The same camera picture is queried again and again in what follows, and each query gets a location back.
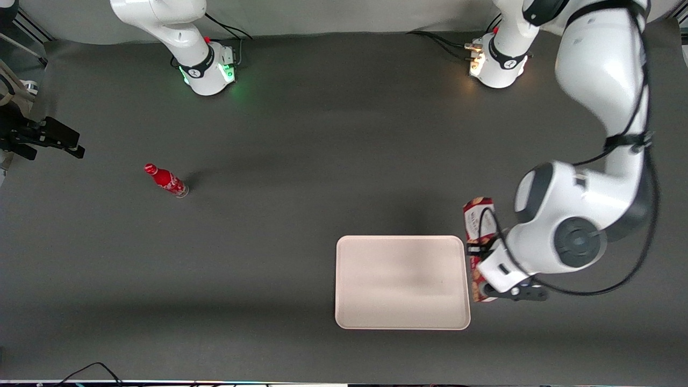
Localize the black table edge cable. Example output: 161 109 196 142
54 362 125 387

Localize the black right base cable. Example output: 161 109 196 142
203 13 253 41

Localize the red cookie box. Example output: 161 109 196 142
463 197 499 303

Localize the black base cable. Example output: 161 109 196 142
203 13 253 41
406 30 476 61

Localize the black left base cable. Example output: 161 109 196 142
406 30 476 61

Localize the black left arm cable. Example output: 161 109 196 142
477 0 663 297

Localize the beige plastic tray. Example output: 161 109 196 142
335 235 471 331

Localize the aluminium frame rail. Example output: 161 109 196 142
11 8 55 45

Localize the red cola bottle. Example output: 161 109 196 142
144 163 190 198

